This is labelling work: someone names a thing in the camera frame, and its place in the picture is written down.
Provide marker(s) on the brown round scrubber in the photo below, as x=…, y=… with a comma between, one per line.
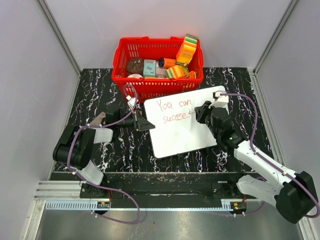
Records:
x=135, y=66

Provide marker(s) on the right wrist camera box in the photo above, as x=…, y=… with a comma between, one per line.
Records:
x=220, y=99

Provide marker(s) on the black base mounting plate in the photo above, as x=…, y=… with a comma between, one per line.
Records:
x=165, y=190

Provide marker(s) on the tall orange sponge pack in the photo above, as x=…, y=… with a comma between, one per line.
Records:
x=187, y=50

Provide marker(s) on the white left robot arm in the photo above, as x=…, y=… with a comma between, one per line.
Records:
x=75, y=146

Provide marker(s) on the orange tube bottle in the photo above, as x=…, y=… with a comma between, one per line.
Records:
x=166, y=62

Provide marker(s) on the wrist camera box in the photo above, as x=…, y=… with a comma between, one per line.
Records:
x=220, y=99
x=131, y=101

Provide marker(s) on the light blue sponge box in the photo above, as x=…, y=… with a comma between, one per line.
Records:
x=149, y=68

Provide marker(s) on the white whiteboard with dark frame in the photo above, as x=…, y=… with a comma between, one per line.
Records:
x=176, y=131

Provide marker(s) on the white cable duct rail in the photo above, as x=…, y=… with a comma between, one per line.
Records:
x=81, y=205

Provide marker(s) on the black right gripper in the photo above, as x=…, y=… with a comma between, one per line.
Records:
x=200, y=112

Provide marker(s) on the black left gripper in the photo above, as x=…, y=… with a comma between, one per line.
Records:
x=144, y=124

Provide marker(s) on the small beige eraser box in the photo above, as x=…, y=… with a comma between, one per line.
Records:
x=98, y=119

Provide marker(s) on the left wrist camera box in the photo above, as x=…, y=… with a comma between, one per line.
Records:
x=131, y=101

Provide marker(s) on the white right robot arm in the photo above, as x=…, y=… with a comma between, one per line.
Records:
x=292, y=194

